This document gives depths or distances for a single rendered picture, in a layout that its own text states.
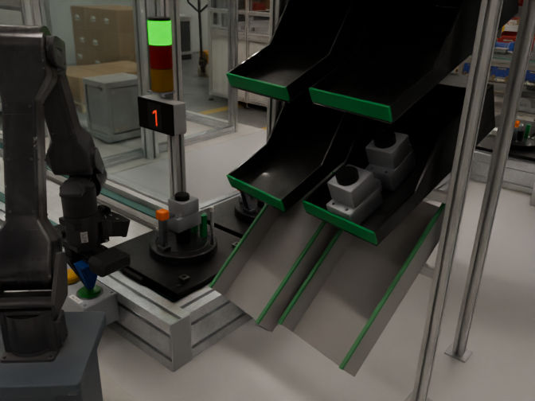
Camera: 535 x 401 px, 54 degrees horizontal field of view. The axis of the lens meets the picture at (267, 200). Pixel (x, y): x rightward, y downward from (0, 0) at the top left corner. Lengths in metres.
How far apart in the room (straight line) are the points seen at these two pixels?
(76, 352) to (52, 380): 0.05
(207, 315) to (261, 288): 0.14
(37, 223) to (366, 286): 0.47
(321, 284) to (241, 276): 0.15
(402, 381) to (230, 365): 0.30
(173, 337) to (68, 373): 0.28
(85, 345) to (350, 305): 0.38
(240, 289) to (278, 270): 0.08
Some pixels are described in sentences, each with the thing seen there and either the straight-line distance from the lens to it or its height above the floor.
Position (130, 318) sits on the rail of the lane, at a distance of 1.01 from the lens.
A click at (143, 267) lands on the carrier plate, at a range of 1.06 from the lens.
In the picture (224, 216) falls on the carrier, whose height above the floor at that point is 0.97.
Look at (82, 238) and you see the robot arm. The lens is 0.94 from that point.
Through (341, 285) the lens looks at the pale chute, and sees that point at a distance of 0.83.
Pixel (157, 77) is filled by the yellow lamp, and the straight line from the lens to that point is 1.20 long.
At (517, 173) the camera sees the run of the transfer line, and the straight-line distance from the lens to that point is 1.94.
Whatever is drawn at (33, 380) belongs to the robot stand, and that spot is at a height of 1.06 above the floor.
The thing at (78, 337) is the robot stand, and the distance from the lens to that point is 0.75.
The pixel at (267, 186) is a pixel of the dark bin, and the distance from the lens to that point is 0.81.
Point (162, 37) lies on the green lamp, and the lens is 1.19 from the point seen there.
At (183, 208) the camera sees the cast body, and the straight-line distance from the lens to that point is 1.04.
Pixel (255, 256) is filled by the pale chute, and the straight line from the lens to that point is 0.92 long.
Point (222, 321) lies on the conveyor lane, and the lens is 1.02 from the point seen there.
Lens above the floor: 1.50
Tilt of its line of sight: 23 degrees down
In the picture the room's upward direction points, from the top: 2 degrees clockwise
